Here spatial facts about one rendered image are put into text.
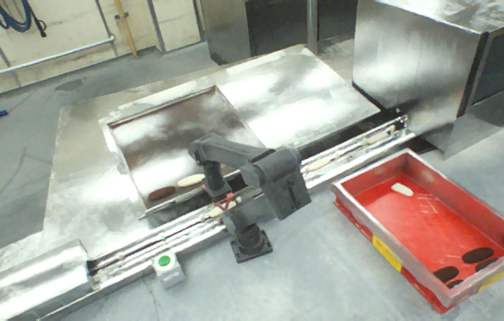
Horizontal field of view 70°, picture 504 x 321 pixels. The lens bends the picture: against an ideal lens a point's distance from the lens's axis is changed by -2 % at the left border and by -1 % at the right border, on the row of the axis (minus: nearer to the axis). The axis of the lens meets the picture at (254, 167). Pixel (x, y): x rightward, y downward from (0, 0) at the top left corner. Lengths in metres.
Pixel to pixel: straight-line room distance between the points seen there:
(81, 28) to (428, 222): 4.17
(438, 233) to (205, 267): 0.72
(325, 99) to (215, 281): 0.91
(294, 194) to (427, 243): 0.59
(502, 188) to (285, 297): 0.83
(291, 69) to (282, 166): 1.12
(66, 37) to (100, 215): 3.46
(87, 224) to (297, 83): 1.05
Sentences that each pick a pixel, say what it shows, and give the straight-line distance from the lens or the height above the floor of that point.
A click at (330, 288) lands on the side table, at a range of 1.10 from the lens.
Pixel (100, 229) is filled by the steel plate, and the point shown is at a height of 0.82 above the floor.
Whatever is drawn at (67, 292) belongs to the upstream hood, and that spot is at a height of 0.91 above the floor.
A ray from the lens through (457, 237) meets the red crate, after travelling 1.28.
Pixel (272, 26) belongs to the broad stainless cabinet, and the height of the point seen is 0.71.
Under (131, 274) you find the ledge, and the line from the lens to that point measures 1.19.
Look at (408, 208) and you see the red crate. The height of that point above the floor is 0.82.
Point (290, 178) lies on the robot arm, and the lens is 0.73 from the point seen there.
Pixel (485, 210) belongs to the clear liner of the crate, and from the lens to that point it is 1.25.
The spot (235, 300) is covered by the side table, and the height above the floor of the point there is 0.82.
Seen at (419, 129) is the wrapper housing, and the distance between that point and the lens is 1.54.
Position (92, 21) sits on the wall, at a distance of 4.72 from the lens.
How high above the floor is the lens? 1.77
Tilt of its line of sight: 41 degrees down
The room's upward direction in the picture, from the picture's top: 8 degrees counter-clockwise
